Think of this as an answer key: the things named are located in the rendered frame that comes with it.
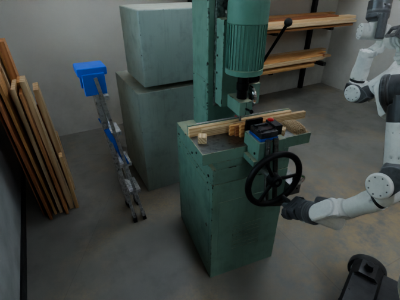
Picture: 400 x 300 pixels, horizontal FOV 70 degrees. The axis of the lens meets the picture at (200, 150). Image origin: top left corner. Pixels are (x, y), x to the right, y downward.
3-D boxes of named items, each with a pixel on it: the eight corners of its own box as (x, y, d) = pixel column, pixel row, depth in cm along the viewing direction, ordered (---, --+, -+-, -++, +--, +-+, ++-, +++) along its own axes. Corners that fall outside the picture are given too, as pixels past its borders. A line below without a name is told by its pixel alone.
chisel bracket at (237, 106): (238, 119, 141) (240, 103, 136) (226, 109, 152) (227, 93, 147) (252, 116, 143) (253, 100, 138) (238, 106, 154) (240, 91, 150)
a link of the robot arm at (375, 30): (384, 14, 124) (378, 41, 127) (358, 13, 125) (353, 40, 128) (399, 8, 113) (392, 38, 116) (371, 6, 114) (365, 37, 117)
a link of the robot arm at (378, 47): (388, 22, 123) (376, 55, 131) (366, 21, 123) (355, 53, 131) (394, 26, 118) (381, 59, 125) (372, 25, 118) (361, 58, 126)
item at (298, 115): (202, 137, 143) (202, 130, 140) (200, 136, 144) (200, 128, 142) (305, 118, 162) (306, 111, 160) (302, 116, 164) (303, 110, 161)
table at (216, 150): (209, 178, 124) (210, 166, 121) (186, 144, 148) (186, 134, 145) (322, 151, 143) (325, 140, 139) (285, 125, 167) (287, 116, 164)
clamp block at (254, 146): (256, 161, 129) (259, 144, 125) (242, 147, 140) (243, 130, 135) (284, 155, 134) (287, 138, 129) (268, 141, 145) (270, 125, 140)
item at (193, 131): (189, 137, 142) (188, 128, 140) (187, 136, 144) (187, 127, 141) (290, 118, 161) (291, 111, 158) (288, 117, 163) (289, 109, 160)
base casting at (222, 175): (211, 186, 140) (212, 171, 135) (176, 134, 186) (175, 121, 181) (288, 167, 154) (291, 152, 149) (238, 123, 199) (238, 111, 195)
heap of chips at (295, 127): (294, 134, 145) (296, 128, 143) (278, 124, 156) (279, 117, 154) (309, 131, 147) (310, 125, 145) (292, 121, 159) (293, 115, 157)
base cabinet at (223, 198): (209, 278, 176) (211, 187, 139) (180, 216, 222) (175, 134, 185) (272, 256, 190) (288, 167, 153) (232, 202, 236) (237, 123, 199)
